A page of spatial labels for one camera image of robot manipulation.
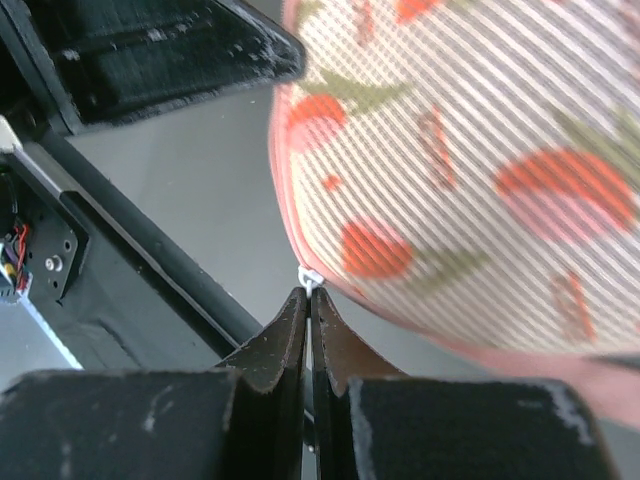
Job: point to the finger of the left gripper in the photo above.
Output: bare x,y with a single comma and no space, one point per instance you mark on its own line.
122,61

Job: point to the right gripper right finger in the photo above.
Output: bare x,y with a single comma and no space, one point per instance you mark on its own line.
372,421

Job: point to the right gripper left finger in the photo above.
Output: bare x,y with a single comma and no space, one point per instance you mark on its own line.
241,419

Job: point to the white zipper pull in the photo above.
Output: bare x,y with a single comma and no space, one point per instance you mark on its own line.
310,280

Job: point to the floral mesh laundry bag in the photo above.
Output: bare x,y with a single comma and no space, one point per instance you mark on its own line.
469,170

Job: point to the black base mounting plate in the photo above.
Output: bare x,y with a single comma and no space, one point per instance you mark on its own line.
112,290

